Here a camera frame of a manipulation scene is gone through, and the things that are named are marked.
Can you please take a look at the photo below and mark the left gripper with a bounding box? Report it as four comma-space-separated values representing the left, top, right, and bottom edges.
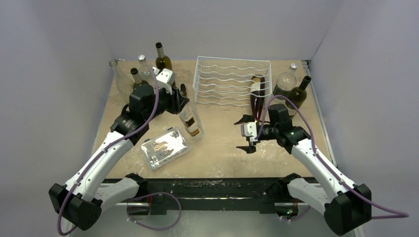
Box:
144, 83, 188, 121

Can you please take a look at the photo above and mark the small dark bottle gold cap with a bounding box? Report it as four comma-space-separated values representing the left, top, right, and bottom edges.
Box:
179, 101, 204, 140

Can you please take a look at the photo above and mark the dark labelled wine bottle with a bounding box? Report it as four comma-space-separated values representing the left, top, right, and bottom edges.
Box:
155, 42, 172, 70

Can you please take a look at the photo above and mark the red bottle gold foil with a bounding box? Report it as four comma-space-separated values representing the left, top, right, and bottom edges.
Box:
250, 75, 265, 121

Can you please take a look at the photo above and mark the white wire wine rack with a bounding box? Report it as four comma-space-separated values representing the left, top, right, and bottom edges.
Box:
193, 56, 272, 107

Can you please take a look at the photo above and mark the dark bottle silver collar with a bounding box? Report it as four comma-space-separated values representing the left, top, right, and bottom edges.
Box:
130, 68, 149, 90

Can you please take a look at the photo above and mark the clear bottle silver cap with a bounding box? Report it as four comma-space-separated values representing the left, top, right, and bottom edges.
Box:
137, 54, 154, 84

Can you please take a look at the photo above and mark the tall clear bottle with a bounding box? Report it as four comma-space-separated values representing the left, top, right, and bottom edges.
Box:
109, 59, 133, 104

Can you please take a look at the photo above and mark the dark green bottle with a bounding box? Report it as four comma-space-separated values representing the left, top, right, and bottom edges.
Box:
285, 76, 312, 118

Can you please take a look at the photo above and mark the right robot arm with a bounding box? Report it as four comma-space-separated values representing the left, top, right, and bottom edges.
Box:
237, 104, 372, 236

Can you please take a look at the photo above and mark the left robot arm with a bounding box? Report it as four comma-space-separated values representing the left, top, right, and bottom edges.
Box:
48, 84, 190, 237

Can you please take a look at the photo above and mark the clear plastic parts box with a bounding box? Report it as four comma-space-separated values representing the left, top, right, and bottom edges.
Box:
141, 127, 191, 170

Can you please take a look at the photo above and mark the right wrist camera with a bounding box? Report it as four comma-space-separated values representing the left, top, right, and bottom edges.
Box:
241, 121, 258, 144

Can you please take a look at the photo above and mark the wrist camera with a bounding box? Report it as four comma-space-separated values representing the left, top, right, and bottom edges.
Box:
152, 67, 176, 94
241, 121, 258, 144

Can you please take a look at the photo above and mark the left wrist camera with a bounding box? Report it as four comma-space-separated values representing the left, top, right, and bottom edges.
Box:
152, 67, 176, 94

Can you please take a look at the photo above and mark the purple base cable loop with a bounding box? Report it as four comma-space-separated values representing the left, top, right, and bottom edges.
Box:
126, 192, 182, 232

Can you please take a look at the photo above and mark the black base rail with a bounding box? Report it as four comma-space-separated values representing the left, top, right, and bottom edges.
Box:
122, 174, 305, 219

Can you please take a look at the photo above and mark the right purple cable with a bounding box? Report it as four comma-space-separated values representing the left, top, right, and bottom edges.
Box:
255, 95, 410, 220

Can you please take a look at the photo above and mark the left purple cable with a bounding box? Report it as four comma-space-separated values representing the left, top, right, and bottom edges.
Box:
57, 70, 161, 236

